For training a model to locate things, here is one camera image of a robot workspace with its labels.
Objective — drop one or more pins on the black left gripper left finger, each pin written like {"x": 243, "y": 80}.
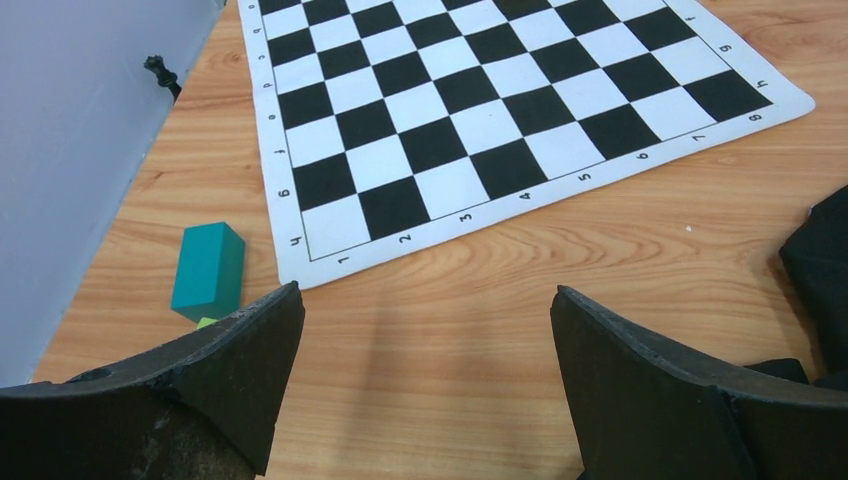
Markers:
{"x": 202, "y": 406}

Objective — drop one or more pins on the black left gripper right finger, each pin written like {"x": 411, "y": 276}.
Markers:
{"x": 645, "y": 406}

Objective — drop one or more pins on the black printed t-shirt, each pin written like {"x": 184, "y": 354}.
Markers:
{"x": 814, "y": 258}

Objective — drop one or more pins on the green toy block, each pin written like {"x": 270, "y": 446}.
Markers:
{"x": 205, "y": 321}

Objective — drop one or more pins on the teal toy block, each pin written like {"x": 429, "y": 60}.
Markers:
{"x": 209, "y": 274}

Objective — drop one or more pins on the checkered chessboard mat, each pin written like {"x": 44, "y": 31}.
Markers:
{"x": 388, "y": 127}

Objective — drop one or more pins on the black chess piece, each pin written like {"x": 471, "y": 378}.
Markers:
{"x": 164, "y": 76}

